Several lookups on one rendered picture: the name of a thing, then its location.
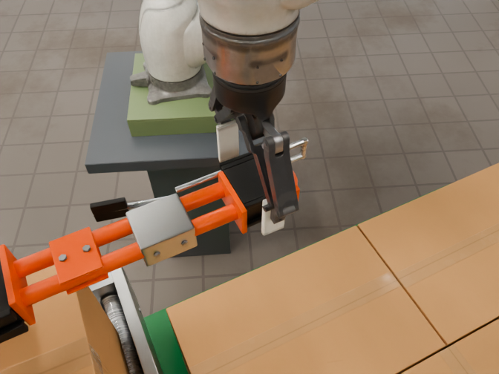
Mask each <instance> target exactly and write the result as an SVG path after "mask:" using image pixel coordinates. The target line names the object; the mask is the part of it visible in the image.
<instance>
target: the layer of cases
mask: <svg viewBox="0 0 499 374"><path fill-rule="evenodd" d="M166 312H167V315H168V317H169V320H170V323H171V325H172V329H173V331H174V333H175V337H176V339H177V342H178V345H179V348H180V351H181V353H182V356H183V359H184V361H185V363H186V366H187V369H188V371H189V374H499V163H497V164H495V165H492V166H490V167H488V168H485V169H483V170H482V171H479V172H477V173H475V174H472V175H470V176H467V177H465V178H463V179H461V180H458V181H456V182H454V183H452V184H449V185H447V186H445V187H442V188H440V189H437V190H436V191H433V192H431V193H429V194H426V195H424V196H422V197H419V198H417V199H416V200H412V201H411V202H409V203H406V204H404V205H401V206H399V207H397V208H395V209H392V210H390V211H387V212H386V213H383V214H381V215H379V216H376V217H374V218H371V219H370V220H367V221H365V222H363V223H360V224H358V226H353V227H351V228H349V229H346V230H344V231H343V232H340V233H338V234H335V235H333V236H331V237H328V238H326V239H324V240H321V241H319V242H317V243H314V244H313V245H310V246H308V247H305V248H303V249H301V250H298V251H297V252H294V253H292V254H290V255H287V256H285V257H283V258H280V259H278V260H275V261H273V262H272V263H268V264H267V265H265V266H262V267H260V268H258V269H255V270H253V271H251V272H248V273H246V274H244V275H242V276H240V277H237V278H235V279H232V280H230V281H228V282H226V283H223V284H221V285H219V286H216V287H214V288H212V289H210V290H207V291H205V292H202V293H200V294H199V295H196V296H194V297H192V298H189V299H187V300H185V301H182V302H180V303H178V304H175V305H174V306H170V307H169V308H167V309H166Z"/></svg>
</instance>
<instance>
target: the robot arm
mask: <svg viewBox="0 0 499 374"><path fill-rule="evenodd" d="M316 1H319V0H143V2H142V4H141V8H140V17H139V34H140V44H141V48H142V51H143V56H144V59H145V62H144V63H143V67H144V70H145V71H143V72H141V73H136V74H134V75H131V76H130V80H131V85H132V86H143V87H148V89H149V94H148V96H147V101H148V104H150V105H157V104H160V103H162V102H170V101H175V100H182V99H191V98H198V97H201V98H208V97H210V99H209V110H210V111H211V112H213V111H214V112H215V113H216V115H214V120H215V121H216V123H217V124H218V125H217V126H216V131H217V141H218V159H219V161H220V163H222V162H224V161H226V160H230V159H232V158H234V157H237V156H239V139H238V129H239V130H240V131H241V132H242V134H243V137H244V141H245V144H246V147H247V150H248V152H250V153H252V154H253V156H254V159H255V164H256V166H257V169H258V173H259V176H260V179H261V184H262V186H263V189H264V193H265V196H266V199H265V200H263V201H262V220H261V233H262V234H263V235H264V236H265V235H267V234H270V233H272V232H275V231H277V230H279V229H283V228H284V220H285V216H287V215H289V214H292V213H294V212H296V211H299V202H298V198H297V193H296V185H295V180H294V176H293V167H292V163H291V159H290V136H289V134H288V133H287V131H282V132H280V133H279V132H277V130H276V129H275V123H274V120H275V118H274V115H273V110H274V109H275V107H276V106H277V104H278V103H280V101H281V100H282V98H283V96H284V93H285V86H286V77H287V72H288V70H289V69H291V67H292V65H293V63H294V61H295V56H296V41H297V33H298V26H299V22H300V9H301V8H304V7H306V6H308V5H310V4H312V3H314V2H316ZM205 63H207V64H208V66H209V68H210V69H211V71H212V76H213V88H212V89H211V88H210V86H209V85H208V82H207V79H206V73H205V70H204V66H203V64H205ZM234 118H235V119H234ZM231 119H234V120H231ZM264 136H265V138H264V141H263V142H260V143H258V144H255V145H254V144H253V140H256V139H259V138H261V137H264Z"/></svg>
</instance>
